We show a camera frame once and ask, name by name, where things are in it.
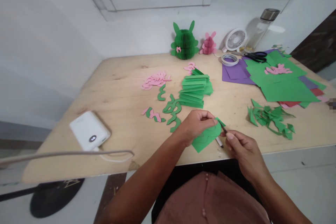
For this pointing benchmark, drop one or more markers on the small green scraps by bottle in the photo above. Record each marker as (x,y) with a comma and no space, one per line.
(282,50)

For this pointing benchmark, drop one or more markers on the pink honeycomb paper rabbit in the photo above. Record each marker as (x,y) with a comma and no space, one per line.
(208,45)

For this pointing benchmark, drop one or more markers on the green honeycomb paper rabbit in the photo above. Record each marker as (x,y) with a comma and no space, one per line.
(183,41)

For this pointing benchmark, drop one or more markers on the green curved paper cutout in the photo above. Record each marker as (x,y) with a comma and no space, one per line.
(175,122)
(160,94)

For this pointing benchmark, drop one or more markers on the pink and green cutouts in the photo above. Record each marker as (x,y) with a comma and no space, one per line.
(153,115)

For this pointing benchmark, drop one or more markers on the clear bottle with metal lid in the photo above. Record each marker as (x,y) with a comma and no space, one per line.
(258,31)

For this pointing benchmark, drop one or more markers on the dark wooden furniture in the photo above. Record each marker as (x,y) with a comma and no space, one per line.
(317,48)

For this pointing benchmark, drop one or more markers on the large pile of pink cutouts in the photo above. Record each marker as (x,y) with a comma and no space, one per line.
(155,80)

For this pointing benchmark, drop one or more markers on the white pen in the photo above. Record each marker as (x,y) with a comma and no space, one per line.
(219,142)

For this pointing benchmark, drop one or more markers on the red paper sheets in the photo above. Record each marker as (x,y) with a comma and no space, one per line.
(288,104)

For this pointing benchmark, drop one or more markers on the stack of folded green papers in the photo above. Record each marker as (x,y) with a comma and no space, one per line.
(195,88)

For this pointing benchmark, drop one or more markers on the green paper piece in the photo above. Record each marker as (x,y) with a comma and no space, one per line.
(207,137)

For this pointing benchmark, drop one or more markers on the black scissors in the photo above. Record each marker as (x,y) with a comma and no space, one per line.
(256,55)

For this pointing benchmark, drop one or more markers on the white tape roll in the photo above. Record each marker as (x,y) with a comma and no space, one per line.
(229,60)

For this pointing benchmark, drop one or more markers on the person's body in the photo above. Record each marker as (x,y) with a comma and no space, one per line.
(210,200)

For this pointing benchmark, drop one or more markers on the pile of green paper scraps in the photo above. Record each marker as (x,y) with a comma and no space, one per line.
(270,119)

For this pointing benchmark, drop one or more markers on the stack of green paper sheets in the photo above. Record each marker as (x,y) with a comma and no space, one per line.
(283,87)

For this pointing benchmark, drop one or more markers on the black round stand base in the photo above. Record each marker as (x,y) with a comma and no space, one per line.
(57,197)

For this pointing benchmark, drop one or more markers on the white power bank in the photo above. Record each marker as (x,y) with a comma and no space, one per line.
(89,130)

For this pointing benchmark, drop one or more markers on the black pencil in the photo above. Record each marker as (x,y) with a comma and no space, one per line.
(224,129)

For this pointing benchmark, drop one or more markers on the few pink curved cutouts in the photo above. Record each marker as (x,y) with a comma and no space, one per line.
(191,67)

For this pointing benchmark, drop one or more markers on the person's right hand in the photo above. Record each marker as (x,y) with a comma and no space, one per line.
(246,153)

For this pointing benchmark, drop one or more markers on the cluster of green curved cutouts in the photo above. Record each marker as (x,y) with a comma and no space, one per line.
(172,106)

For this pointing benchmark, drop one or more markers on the person's left hand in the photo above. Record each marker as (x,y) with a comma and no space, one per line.
(194,127)

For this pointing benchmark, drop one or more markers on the small heap of pink cutouts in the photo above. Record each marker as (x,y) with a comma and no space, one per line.
(277,69)

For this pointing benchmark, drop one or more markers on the small white desk fan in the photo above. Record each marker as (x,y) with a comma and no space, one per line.
(235,39)

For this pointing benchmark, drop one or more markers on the purple paper sheets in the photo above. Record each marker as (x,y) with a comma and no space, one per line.
(233,73)

